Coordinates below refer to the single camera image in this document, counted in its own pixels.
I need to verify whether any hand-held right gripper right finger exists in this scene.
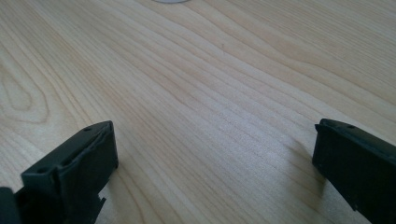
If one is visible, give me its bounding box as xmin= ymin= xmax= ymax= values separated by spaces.
xmin=312 ymin=118 xmax=396 ymax=224

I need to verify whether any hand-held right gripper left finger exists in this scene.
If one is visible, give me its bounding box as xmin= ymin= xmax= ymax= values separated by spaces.
xmin=15 ymin=120 xmax=120 ymax=224

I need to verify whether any small gray round object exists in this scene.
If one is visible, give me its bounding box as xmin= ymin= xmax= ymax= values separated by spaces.
xmin=152 ymin=0 xmax=191 ymax=5

